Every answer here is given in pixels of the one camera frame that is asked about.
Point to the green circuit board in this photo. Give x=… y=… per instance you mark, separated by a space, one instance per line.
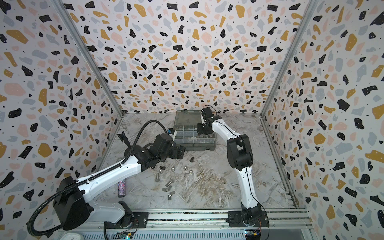
x=124 y=236

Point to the black microphone stand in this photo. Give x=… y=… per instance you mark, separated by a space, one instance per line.
x=124 y=139

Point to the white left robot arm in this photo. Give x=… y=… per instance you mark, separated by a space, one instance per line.
x=78 y=206

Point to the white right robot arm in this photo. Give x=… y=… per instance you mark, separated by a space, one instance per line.
x=240 y=157

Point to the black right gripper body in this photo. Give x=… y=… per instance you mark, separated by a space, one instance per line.
x=201 y=129

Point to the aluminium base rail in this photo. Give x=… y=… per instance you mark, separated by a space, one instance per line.
x=285 y=224

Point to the grey compartment organizer box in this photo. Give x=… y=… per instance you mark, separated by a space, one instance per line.
x=185 y=125

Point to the glitter handheld microphone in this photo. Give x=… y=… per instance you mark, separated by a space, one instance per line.
x=122 y=188

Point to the silver bolt near rail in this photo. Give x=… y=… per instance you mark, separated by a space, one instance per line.
x=170 y=195

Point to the silver long bolt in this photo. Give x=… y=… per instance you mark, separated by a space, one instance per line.
x=157 y=178

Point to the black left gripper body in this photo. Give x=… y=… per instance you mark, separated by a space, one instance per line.
x=172 y=153

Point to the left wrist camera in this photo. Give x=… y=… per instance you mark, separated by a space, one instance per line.
x=172 y=132

